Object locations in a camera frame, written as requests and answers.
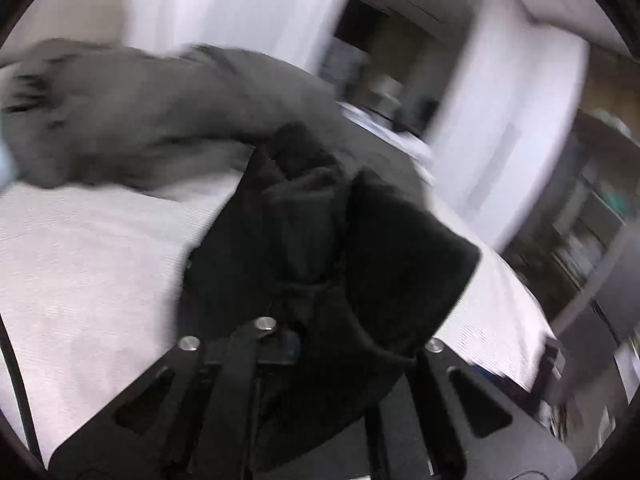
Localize bed with white honeycomb cover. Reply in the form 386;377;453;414
0;152;558;471

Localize white crumpled sheet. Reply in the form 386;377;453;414
340;102;436;181

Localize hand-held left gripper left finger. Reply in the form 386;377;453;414
50;316;303;480

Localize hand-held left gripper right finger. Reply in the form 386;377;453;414
365;337;571;480

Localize dark wardrobe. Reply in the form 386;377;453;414
500;105;640;341

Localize white curtain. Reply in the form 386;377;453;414
125;0;363;78

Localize black pants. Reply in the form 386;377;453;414
177;122;482;476

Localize black cable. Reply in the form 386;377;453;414
0;312;45;463

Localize beige padded headboard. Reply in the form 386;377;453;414
0;0;132;68

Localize olive curtain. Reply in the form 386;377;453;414
365;14;437;107

